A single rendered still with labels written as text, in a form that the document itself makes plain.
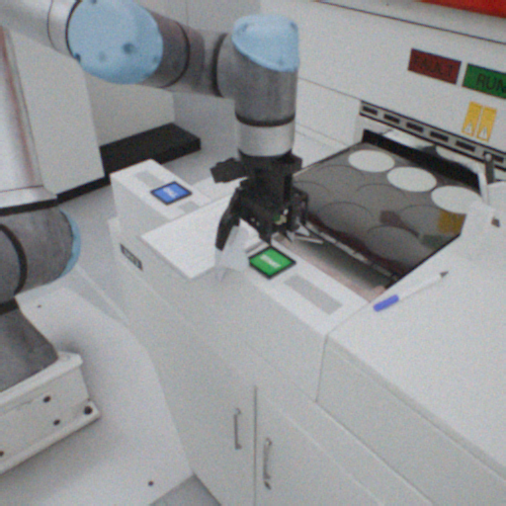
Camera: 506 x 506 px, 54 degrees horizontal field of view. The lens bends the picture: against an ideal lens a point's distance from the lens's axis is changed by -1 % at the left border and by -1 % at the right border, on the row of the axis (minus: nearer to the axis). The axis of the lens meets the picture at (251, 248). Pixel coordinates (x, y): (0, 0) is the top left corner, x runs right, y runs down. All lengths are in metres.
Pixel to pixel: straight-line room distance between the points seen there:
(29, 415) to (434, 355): 0.50
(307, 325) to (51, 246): 0.40
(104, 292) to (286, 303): 1.58
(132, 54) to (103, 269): 1.88
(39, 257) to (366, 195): 0.63
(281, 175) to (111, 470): 0.43
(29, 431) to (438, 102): 0.97
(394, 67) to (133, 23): 0.82
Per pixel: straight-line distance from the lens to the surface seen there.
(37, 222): 0.79
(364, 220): 0.97
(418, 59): 1.18
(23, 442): 0.74
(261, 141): 0.62
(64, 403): 0.73
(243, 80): 0.60
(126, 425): 0.76
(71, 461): 0.75
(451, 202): 1.08
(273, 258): 0.75
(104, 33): 0.50
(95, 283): 2.26
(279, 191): 0.64
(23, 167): 0.81
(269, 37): 0.58
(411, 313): 0.70
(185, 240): 0.80
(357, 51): 1.28
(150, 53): 0.51
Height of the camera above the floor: 1.44
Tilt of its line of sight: 38 degrees down
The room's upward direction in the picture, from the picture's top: straight up
